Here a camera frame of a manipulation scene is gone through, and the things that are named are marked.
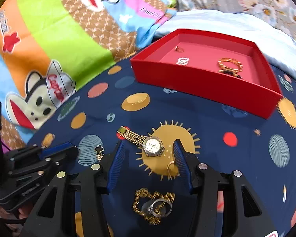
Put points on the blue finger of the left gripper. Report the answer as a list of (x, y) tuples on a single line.
[(52, 150)]

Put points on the navy planet pattern bedsheet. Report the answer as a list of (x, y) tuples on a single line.
[(154, 161)]

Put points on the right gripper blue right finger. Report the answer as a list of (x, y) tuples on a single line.
[(243, 213)]

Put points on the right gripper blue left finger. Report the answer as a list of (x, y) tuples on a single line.
[(54, 212)]

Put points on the red jewelry tray box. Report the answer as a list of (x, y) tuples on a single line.
[(215, 66)]

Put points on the colourful monkey cartoon quilt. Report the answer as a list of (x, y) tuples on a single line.
[(51, 48)]

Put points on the gold hoop earring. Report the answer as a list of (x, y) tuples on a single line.
[(172, 170)]

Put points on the gold wristwatch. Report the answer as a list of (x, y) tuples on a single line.
[(151, 145)]

